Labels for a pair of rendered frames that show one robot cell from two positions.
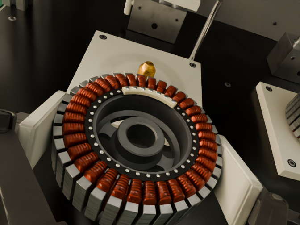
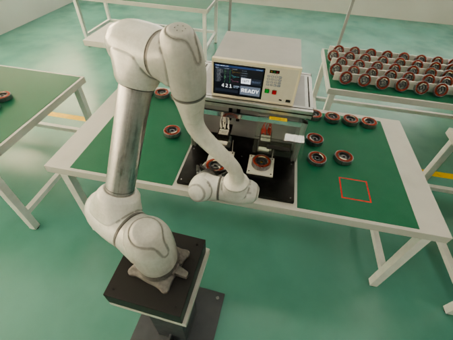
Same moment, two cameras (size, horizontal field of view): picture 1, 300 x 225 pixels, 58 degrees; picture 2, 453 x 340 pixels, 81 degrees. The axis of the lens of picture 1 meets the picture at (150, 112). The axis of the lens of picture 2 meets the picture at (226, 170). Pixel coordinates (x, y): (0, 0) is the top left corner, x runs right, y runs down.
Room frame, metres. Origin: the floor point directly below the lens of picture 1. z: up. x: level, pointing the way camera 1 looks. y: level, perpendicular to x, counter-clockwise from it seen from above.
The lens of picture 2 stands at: (-0.83, -0.39, 1.87)
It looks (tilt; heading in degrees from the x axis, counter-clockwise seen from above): 46 degrees down; 19
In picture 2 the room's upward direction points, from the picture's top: 4 degrees clockwise
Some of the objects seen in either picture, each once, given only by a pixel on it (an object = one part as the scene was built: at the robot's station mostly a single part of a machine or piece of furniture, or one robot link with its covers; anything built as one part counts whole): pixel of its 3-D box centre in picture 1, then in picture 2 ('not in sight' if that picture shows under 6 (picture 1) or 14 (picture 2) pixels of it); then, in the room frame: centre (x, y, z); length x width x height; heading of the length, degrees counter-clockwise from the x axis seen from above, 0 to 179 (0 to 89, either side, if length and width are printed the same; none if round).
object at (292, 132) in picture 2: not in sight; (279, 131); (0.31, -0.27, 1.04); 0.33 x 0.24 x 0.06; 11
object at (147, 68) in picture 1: (146, 72); not in sight; (0.25, 0.02, 0.80); 0.02 x 0.02 x 0.03
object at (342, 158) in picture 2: not in sight; (343, 157); (0.58, -0.67, 0.77); 0.11 x 0.11 x 0.04
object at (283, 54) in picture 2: not in sight; (257, 66); (0.59, -0.05, 1.22); 0.44 x 0.39 x 0.20; 101
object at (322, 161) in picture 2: not in sight; (316, 158); (0.50, -0.52, 0.77); 0.11 x 0.11 x 0.04
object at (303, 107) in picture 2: not in sight; (253, 86); (0.58, -0.04, 1.09); 0.68 x 0.44 x 0.05; 101
